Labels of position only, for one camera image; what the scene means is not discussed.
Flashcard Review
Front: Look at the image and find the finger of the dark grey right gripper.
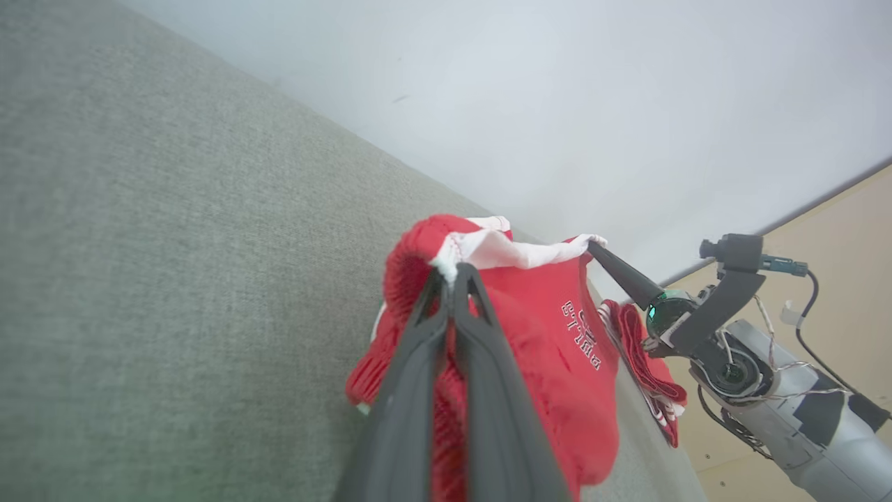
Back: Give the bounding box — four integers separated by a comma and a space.
587, 240, 665, 298
589, 249, 655, 310

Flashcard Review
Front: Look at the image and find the black right wrist camera bracket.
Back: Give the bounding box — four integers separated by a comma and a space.
668, 267, 768, 358

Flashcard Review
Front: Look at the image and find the red shirt with white cuffs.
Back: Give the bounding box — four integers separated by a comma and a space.
345, 213, 622, 502

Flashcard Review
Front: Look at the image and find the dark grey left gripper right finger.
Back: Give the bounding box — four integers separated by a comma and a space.
452, 263, 574, 502

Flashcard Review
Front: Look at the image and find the dark wall baseboard strip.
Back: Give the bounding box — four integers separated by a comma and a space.
659, 157, 892, 290

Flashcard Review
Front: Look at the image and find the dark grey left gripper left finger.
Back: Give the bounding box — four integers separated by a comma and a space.
333, 268, 451, 502

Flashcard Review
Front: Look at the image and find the thin black cable bundle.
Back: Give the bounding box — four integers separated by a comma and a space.
697, 383, 776, 462

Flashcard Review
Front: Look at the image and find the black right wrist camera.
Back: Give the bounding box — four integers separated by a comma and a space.
699, 233, 810, 278

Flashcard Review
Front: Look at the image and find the black camera cable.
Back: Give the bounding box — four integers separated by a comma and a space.
794, 267, 892, 423

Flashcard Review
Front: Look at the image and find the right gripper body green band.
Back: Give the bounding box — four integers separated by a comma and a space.
644, 289, 699, 358

